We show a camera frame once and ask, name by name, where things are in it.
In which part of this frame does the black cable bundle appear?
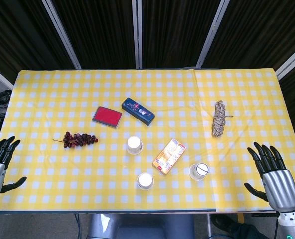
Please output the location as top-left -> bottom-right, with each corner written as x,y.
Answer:
0,89 -> 12,113

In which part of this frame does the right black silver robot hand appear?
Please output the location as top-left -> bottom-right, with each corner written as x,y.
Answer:
244,141 -> 295,212

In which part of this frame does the red ink stamp pad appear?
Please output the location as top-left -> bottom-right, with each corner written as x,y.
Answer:
92,106 -> 123,129

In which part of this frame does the dark red grape bunch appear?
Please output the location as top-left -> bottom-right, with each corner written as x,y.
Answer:
52,131 -> 99,149

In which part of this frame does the yellow white checked tablecloth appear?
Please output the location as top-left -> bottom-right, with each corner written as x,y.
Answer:
0,69 -> 295,214

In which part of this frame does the dark blue rectangular box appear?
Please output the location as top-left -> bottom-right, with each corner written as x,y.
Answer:
121,97 -> 155,126

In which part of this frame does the white paper cup plain bottom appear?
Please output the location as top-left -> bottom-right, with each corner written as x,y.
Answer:
137,172 -> 154,191
126,135 -> 144,155

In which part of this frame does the white paper cup lined bottom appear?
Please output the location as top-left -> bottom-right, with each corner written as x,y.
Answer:
189,162 -> 210,181

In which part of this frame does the colourful snack packet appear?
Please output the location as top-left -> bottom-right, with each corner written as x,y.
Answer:
152,138 -> 187,175

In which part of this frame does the coiled beige rope bundle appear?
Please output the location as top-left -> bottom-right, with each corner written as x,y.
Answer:
211,100 -> 234,138

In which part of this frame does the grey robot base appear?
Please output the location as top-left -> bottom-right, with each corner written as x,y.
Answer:
87,213 -> 195,239

